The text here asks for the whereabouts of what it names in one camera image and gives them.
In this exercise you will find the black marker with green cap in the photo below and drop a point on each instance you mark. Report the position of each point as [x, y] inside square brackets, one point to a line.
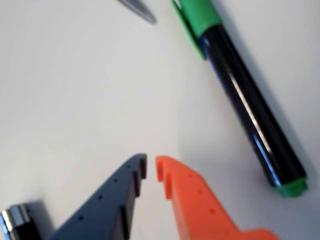
[250, 105]

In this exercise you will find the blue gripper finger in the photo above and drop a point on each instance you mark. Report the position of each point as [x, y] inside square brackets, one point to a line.
[107, 212]

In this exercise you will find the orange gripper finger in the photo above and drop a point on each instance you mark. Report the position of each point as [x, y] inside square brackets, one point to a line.
[197, 212]

